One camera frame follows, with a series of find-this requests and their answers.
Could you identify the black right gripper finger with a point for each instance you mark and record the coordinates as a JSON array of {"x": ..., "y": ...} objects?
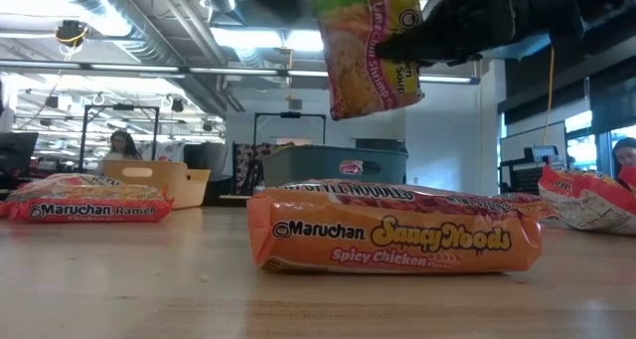
[{"x": 442, "y": 38}]

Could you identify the red ramen packet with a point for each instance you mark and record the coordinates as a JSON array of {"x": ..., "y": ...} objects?
[{"x": 544, "y": 207}]

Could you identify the orange Saucy Noods pack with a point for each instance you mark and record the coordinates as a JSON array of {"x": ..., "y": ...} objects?
[{"x": 392, "y": 239}]

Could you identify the long ceiling light bar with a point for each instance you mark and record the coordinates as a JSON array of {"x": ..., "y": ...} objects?
[{"x": 238, "y": 71}]

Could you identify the white board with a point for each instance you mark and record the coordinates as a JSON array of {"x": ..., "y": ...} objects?
[{"x": 526, "y": 137}]

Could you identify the black mesh cart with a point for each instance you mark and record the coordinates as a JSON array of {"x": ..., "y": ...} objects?
[{"x": 526, "y": 175}]

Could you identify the teal plastic bin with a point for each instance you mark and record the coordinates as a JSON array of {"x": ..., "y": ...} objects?
[{"x": 308, "y": 165}]

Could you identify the person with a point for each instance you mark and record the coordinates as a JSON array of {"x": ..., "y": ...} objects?
[
  {"x": 625, "y": 152},
  {"x": 121, "y": 147}
]

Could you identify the patterned fabric bag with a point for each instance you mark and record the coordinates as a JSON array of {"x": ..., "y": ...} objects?
[{"x": 248, "y": 170}]

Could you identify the beige plastic bin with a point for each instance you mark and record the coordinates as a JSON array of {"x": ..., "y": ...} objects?
[{"x": 164, "y": 180}]

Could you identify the black computer monitor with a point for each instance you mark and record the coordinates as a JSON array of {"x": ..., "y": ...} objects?
[{"x": 17, "y": 152}]

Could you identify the silver ventilation duct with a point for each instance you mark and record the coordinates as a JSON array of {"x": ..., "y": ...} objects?
[{"x": 149, "y": 31}]

